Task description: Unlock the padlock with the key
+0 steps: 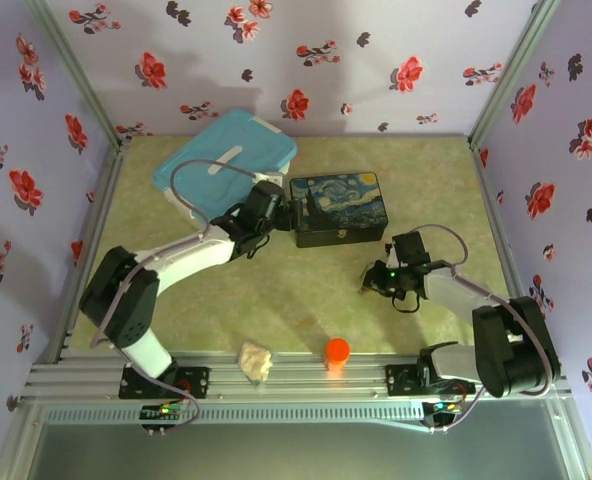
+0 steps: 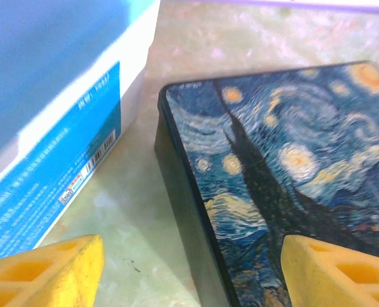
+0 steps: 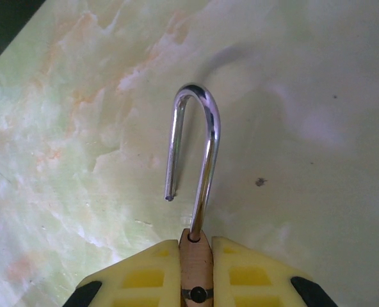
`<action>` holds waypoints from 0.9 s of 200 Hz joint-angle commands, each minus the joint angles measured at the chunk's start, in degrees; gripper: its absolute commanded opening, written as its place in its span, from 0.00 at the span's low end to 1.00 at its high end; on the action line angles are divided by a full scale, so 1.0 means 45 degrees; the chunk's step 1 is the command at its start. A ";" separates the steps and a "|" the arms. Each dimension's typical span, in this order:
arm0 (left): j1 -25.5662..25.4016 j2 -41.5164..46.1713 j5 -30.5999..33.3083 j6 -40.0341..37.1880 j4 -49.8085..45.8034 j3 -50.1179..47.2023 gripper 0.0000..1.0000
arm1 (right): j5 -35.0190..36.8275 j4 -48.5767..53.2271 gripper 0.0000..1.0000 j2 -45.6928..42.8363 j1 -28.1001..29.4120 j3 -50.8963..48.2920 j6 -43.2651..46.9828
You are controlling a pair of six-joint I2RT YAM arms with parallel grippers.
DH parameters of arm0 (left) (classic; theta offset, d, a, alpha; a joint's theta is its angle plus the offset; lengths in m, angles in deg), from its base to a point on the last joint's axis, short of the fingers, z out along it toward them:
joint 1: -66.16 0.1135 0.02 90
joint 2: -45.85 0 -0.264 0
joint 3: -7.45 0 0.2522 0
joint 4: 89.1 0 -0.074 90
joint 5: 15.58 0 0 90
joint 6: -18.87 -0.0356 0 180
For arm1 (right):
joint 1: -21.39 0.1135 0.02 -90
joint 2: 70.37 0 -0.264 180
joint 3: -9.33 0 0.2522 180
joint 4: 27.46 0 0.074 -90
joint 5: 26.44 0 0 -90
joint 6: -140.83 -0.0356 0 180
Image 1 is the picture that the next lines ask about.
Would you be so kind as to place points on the starry night tin box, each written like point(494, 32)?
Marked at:
point(346, 205)

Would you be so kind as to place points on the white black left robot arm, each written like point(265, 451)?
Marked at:
point(126, 300)

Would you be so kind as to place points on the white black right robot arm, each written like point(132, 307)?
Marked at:
point(506, 340)

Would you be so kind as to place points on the blue lidded plastic storage box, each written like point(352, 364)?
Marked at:
point(206, 170)

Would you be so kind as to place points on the orange cylindrical container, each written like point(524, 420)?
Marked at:
point(337, 352)

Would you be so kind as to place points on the crumpled beige bag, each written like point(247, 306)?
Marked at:
point(255, 361)

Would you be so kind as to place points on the green circuit board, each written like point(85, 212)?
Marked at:
point(443, 407)
point(162, 411)

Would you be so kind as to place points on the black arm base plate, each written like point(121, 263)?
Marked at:
point(401, 380)
point(196, 382)

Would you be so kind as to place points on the aluminium frame rail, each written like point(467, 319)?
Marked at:
point(296, 380)

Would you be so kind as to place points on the aluminium frame post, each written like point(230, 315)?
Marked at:
point(513, 70)
point(73, 75)

